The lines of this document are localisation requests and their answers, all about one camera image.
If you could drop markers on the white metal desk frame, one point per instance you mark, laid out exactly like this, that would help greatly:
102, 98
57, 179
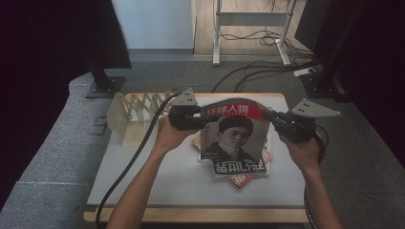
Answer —
248, 18

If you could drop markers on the person's right hand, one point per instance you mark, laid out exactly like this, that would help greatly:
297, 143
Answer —
304, 154

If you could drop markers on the black stand with base plate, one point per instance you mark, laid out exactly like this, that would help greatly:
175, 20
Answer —
103, 86

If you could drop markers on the black curtain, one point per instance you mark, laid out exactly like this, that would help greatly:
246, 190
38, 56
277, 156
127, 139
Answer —
47, 47
382, 63

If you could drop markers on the beige expandable book rack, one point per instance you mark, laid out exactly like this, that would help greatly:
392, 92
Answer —
130, 135

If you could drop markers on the black panel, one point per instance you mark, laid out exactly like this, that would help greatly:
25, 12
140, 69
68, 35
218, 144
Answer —
310, 22

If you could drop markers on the red tunnel art magazine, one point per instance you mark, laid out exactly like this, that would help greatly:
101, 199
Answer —
241, 182

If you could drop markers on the white power strip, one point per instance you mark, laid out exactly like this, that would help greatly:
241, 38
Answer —
304, 72

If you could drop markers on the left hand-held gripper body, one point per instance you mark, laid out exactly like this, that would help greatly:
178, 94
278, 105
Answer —
183, 116

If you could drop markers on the portrait magazine with red banner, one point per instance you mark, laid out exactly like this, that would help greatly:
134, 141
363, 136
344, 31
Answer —
235, 140

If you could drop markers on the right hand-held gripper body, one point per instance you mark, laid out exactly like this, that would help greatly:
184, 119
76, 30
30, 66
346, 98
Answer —
296, 127

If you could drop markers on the black stand with heavy base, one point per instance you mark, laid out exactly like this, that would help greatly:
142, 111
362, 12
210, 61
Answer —
321, 84

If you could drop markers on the person's left hand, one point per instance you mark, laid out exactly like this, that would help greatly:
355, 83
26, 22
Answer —
168, 136

